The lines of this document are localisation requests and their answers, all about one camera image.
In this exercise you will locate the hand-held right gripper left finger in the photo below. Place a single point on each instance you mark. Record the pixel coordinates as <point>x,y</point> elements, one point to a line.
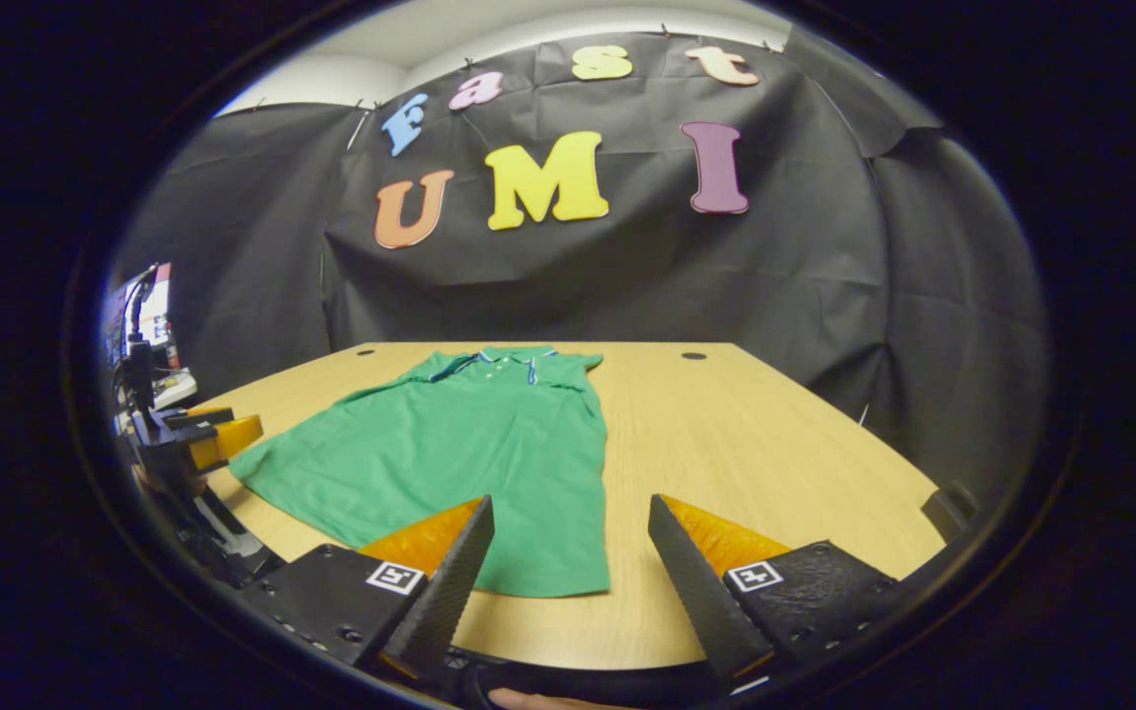
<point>445,602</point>

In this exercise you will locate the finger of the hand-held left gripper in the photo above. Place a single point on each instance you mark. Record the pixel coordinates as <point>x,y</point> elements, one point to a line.
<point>195,414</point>
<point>225,442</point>

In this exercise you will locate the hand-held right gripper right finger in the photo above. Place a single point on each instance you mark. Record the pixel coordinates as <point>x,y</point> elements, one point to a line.
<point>701,602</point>

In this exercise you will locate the green T-shirt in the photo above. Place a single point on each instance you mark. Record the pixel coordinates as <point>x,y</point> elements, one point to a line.
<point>450,463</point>

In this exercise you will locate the computer monitor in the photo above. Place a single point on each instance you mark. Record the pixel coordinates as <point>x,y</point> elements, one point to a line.
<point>156,308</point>

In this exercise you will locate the black backdrop cloth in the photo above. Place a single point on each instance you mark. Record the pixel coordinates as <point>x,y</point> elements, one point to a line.
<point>627,286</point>

